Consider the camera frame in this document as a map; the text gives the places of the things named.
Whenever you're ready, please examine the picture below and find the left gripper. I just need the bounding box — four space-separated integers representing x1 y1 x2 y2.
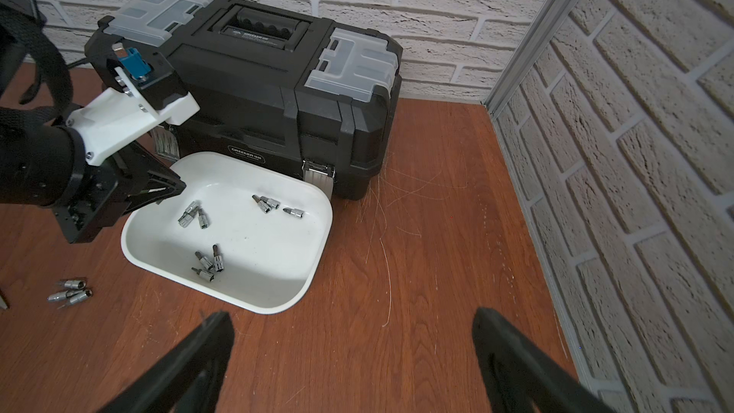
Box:
51 141 185 244

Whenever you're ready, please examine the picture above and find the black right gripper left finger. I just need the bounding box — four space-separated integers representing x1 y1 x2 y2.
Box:
101 312 234 412

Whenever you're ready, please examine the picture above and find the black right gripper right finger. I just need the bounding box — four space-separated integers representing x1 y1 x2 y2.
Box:
472 308 612 412

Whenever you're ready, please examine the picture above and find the silver socket bit nine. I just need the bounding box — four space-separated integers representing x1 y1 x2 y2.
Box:
178 201 201 228

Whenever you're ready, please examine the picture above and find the silver socket bit ten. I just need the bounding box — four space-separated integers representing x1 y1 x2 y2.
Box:
197 208 210 229

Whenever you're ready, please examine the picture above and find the silver socket bit three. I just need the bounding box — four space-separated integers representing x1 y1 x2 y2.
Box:
57 278 87 291

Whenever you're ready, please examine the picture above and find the silver bit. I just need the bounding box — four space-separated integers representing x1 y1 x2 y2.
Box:
191 268 215 282
195 250 215 272

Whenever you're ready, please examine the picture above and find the dark bit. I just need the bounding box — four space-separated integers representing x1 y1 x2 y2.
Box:
212 244 225 273

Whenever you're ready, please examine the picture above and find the silver socket bit one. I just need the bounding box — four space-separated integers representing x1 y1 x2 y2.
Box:
252 195 271 213

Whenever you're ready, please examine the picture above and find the silver socket bit four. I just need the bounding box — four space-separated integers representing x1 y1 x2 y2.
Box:
283 208 305 218

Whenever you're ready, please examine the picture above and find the silver socket bit five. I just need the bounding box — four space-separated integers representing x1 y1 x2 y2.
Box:
47 290 80 303

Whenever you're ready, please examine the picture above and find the silver socket bit two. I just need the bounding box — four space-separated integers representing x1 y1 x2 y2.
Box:
260 196 280 210

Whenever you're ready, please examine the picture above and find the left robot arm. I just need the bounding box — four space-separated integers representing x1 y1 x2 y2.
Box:
1 0 200 244

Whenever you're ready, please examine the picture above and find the white plastic storage box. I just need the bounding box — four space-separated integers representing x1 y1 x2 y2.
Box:
122 152 333 315

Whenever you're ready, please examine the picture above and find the black plastic toolbox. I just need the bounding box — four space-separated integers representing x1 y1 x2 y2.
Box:
84 0 403 200

